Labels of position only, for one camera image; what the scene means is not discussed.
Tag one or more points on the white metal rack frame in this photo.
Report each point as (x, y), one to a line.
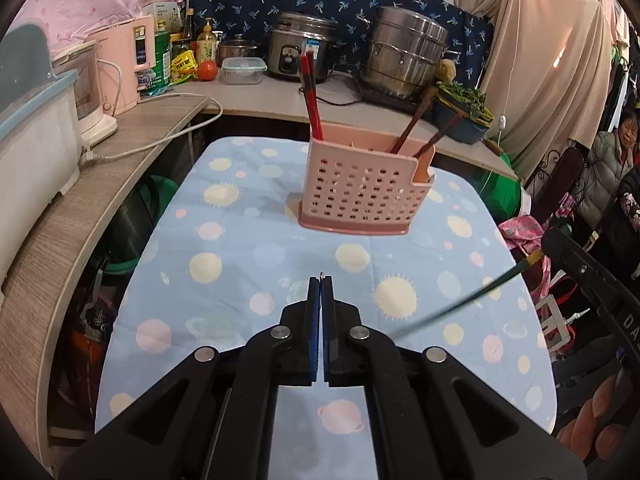
(552, 325)

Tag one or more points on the white carton box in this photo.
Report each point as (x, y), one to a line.
(161, 16)

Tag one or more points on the clear food container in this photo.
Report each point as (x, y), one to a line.
(243, 71)

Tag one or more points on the white storage box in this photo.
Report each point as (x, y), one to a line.
(35, 150)

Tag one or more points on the green plastic bag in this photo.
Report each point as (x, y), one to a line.
(507, 185)

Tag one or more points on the dark glass bottle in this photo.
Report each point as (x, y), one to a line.
(188, 25)

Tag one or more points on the black induction cooker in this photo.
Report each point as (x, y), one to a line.
(375, 95)

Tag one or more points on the pink electric kettle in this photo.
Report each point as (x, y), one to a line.
(122, 65)

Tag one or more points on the dark green chopstick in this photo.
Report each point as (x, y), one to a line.
(465, 300)

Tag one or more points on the beige kitchen counter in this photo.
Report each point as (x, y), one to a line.
(280, 102)

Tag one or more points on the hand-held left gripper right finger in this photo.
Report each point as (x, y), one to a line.
(328, 330)

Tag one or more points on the beige curtain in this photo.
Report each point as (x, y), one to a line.
(540, 50)

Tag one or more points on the small steel pot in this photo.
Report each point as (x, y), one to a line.
(237, 51)

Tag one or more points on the brown wooden chopstick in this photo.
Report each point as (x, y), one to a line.
(412, 120)
(440, 135)

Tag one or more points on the pink perforated utensil holder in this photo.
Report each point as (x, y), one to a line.
(360, 195)

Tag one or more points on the soap pump bottle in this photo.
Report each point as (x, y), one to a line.
(207, 42)

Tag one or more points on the red chopstick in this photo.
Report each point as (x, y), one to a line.
(316, 105)
(310, 100)

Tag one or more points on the curved wooden side counter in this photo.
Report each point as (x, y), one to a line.
(75, 220)

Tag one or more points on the leafy green vegetables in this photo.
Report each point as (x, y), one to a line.
(460, 96)

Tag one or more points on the blue bowl with vegetables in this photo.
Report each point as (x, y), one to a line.
(462, 127)

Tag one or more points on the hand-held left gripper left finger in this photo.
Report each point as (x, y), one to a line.
(314, 330)

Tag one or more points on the hanging clothes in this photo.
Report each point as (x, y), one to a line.
(622, 60)

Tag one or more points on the brown loofah sponge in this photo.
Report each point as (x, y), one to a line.
(447, 71)

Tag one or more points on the steel steamer pot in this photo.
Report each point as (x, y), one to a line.
(405, 52)

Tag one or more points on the pink printed bag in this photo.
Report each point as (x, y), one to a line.
(522, 232)

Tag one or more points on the orange cushion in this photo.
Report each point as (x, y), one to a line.
(595, 420)

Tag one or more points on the green tin can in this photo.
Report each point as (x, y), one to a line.
(159, 62)

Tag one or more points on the steel rice cooker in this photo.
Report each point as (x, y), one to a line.
(295, 45)

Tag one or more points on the yellow snack packet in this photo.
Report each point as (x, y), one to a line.
(184, 66)

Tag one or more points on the green plastic basin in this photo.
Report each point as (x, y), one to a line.
(137, 220)

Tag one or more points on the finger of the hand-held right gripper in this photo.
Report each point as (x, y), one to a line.
(570, 257)

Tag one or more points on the red tomato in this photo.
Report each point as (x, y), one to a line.
(207, 71)

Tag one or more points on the white blender appliance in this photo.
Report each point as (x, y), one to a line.
(90, 105)

